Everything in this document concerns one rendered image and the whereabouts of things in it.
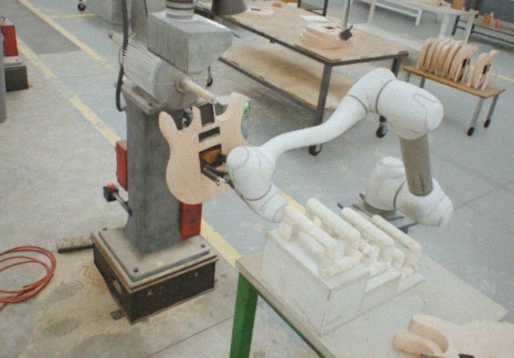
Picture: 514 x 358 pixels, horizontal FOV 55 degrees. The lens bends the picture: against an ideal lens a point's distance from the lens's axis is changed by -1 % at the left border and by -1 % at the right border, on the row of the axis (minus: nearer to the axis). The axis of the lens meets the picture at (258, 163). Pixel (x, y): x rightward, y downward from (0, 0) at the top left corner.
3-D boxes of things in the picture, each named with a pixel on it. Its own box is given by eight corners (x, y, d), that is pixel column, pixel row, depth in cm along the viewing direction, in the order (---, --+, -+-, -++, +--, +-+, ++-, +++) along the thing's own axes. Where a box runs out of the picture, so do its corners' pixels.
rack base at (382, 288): (296, 262, 157) (300, 239, 152) (333, 246, 166) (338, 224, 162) (358, 317, 138) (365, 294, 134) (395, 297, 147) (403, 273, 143)
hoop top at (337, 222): (303, 206, 139) (305, 196, 138) (311, 203, 141) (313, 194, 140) (352, 245, 126) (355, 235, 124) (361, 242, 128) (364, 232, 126)
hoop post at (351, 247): (338, 262, 132) (345, 234, 127) (346, 258, 134) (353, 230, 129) (346, 269, 130) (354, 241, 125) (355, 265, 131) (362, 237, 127)
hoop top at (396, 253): (351, 229, 160) (353, 221, 159) (358, 226, 162) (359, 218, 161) (398, 265, 147) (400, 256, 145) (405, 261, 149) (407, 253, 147)
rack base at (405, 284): (333, 247, 165) (333, 245, 165) (363, 234, 174) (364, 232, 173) (395, 297, 147) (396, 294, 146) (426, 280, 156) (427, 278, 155)
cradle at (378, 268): (356, 277, 139) (358, 268, 137) (382, 264, 145) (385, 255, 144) (365, 284, 137) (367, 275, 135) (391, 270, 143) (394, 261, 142)
